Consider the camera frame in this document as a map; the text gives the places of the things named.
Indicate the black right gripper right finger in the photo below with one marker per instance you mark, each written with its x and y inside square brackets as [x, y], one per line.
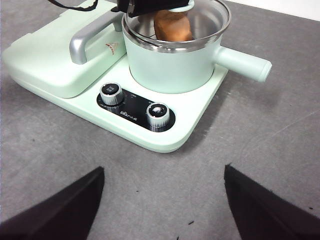
[262, 212]

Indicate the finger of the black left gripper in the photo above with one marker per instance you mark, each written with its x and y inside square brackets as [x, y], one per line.
[150, 6]

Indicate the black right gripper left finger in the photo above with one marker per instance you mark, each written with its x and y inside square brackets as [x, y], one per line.
[62, 212]

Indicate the brown potato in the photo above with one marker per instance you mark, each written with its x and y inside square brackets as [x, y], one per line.
[172, 26]

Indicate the silver control knob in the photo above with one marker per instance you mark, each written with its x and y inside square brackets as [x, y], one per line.
[110, 93]
[158, 113]

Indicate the mint green griddle cover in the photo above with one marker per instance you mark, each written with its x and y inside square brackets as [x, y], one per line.
[50, 57]

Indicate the mint green breakfast machine base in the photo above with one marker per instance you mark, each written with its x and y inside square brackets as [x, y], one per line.
[195, 110]

